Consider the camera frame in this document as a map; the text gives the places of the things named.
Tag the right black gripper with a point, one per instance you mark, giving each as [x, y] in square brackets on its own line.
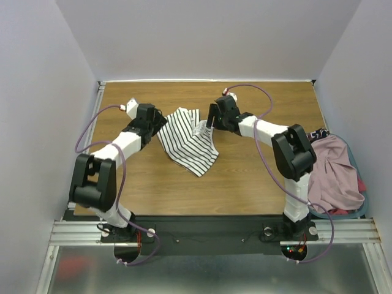
[214, 111]

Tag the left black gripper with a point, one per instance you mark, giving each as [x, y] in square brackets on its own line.
[159, 121]

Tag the black white striped tank top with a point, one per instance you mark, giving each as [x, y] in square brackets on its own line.
[188, 142]

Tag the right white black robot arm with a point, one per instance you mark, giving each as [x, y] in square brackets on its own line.
[293, 154]

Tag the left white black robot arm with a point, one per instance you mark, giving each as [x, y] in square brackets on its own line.
[98, 178]

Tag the pink tank top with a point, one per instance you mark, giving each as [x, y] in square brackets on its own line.
[333, 174]

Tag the navy patterned garment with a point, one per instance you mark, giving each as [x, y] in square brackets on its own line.
[318, 134]

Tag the teal laundry basket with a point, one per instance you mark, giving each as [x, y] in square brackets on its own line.
[352, 211]

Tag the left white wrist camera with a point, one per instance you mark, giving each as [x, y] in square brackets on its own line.
[130, 108]

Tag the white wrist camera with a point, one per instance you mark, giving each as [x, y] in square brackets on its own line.
[130, 108]
[227, 92]

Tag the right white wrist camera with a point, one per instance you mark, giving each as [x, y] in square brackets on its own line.
[227, 92]

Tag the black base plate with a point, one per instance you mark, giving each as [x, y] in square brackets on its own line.
[213, 235]

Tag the aluminium frame rail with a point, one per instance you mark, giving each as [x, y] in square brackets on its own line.
[346, 231]

